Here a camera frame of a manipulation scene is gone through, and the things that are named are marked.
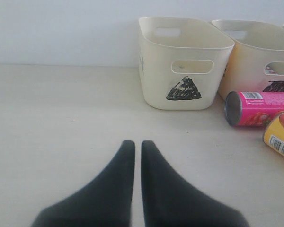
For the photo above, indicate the cream bin with square mark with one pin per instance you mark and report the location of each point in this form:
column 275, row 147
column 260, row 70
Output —
column 256, row 62

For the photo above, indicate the pink chips can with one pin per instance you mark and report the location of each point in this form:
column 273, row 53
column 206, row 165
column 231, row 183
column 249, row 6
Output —
column 252, row 108

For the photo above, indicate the cream bin with triangle mark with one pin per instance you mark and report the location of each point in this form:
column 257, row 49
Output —
column 181, row 62

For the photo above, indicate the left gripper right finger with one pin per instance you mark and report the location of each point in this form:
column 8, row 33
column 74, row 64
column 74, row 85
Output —
column 170, row 201

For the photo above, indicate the yellow chips can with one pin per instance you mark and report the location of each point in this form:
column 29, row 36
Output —
column 274, row 134

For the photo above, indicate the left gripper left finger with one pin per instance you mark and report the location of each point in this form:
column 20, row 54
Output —
column 106, row 201

